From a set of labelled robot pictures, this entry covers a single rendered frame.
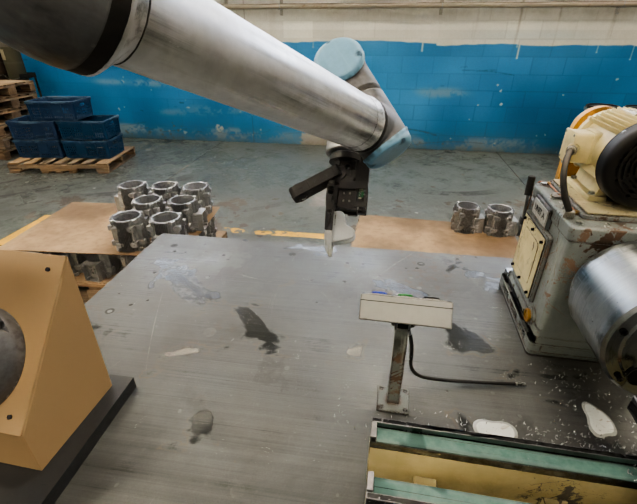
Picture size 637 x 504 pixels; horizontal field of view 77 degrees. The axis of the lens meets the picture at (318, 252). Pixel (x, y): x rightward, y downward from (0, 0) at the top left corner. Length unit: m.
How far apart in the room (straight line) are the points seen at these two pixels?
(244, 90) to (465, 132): 5.79
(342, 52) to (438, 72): 5.24
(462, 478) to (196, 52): 0.74
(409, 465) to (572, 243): 0.57
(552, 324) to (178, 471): 0.88
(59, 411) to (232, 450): 0.33
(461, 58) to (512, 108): 0.96
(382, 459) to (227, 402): 0.37
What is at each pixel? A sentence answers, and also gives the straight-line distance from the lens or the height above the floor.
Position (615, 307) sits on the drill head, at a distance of 0.89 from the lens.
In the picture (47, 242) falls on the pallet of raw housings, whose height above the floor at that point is 0.35.
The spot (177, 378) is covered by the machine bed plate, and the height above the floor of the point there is 0.80.
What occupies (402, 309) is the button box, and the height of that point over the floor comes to 1.07.
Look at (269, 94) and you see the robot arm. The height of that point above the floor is 1.46.
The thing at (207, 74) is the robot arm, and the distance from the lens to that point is 0.42.
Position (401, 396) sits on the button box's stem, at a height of 0.81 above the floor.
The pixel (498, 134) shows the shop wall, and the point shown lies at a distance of 6.28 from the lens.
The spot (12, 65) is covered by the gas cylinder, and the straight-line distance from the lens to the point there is 7.43.
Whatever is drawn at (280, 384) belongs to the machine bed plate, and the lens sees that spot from 0.99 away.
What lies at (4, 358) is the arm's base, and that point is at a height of 1.05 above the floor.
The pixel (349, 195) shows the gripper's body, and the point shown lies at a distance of 0.82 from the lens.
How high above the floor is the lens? 1.53
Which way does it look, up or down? 29 degrees down
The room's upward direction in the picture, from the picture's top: straight up
